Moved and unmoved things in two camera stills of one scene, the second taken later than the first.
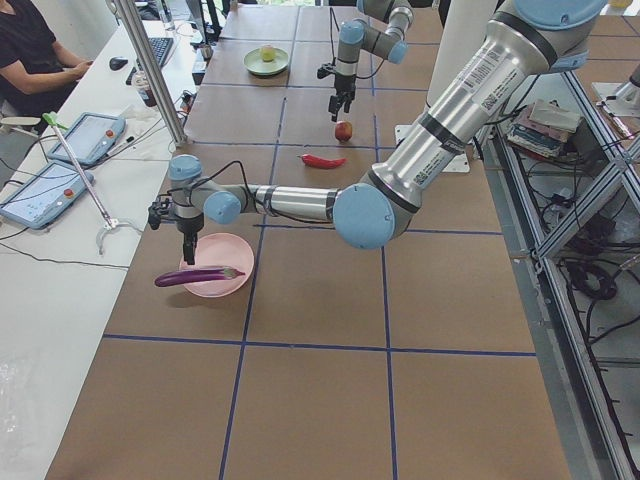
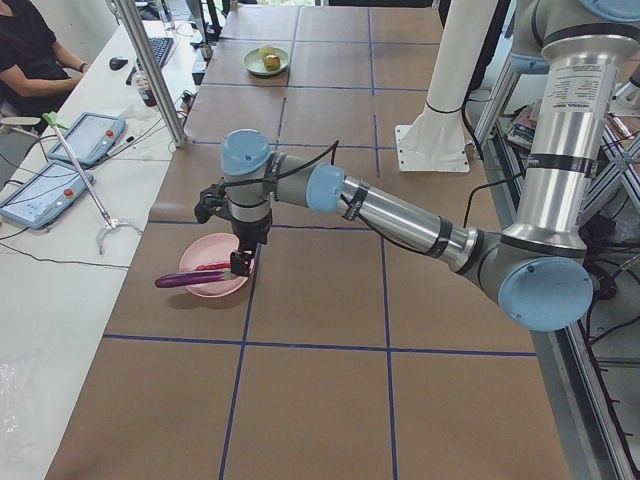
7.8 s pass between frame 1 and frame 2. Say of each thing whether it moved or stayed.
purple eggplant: stayed
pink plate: stayed
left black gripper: moved
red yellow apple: moved
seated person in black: stayed
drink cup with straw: stayed
